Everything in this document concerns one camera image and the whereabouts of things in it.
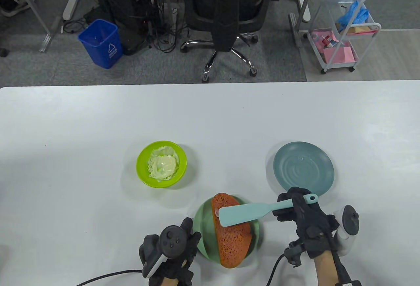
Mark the person's left hand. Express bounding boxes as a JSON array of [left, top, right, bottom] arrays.
[[138, 217, 202, 286]]

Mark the person's right hand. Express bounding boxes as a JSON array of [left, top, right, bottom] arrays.
[[272, 187, 340, 259]]

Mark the green plate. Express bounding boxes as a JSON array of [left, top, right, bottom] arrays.
[[193, 196, 263, 263]]

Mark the brown porous bread slice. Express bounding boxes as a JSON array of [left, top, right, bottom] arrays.
[[211, 193, 252, 268]]

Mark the light blue dessert spatula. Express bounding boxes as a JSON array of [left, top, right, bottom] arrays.
[[218, 193, 319, 228]]

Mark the creamy white salad dressing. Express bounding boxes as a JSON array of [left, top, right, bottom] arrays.
[[147, 146, 179, 181]]

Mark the person's right forearm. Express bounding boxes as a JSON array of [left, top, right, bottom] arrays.
[[313, 252, 353, 286]]

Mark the black and white handheld controller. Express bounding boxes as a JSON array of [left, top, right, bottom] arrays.
[[143, 225, 186, 279], [333, 205, 360, 256]]

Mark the teal blue plate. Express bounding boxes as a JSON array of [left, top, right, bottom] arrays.
[[273, 142, 335, 198]]

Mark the lime green bowl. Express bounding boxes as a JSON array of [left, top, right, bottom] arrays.
[[136, 141, 187, 188]]

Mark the pink paper box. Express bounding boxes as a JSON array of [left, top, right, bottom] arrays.
[[323, 46, 355, 64]]

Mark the white rolling cart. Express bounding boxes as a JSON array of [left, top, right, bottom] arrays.
[[307, 0, 382, 75]]

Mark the blue plastic bag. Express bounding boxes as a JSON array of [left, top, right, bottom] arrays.
[[337, 0, 370, 32]]

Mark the blue trash bin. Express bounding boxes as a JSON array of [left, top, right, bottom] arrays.
[[78, 19, 123, 69]]

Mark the white power strip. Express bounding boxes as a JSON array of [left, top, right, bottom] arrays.
[[294, 0, 310, 22]]

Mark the black office chair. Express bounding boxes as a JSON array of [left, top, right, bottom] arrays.
[[182, 0, 284, 81]]

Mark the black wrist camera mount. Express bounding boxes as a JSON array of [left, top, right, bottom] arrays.
[[284, 240, 309, 267]]

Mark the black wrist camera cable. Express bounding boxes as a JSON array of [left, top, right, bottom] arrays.
[[75, 270, 145, 286], [266, 253, 289, 286]]

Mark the tangle of black cables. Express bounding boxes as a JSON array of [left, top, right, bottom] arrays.
[[144, 0, 194, 53]]

